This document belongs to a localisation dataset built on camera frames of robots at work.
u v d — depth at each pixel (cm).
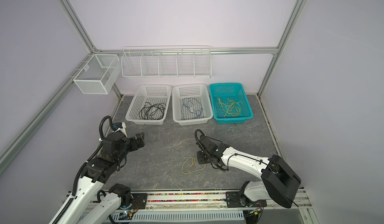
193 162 86
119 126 64
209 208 72
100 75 100
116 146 54
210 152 64
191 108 112
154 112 109
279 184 42
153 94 119
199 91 118
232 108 111
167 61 105
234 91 120
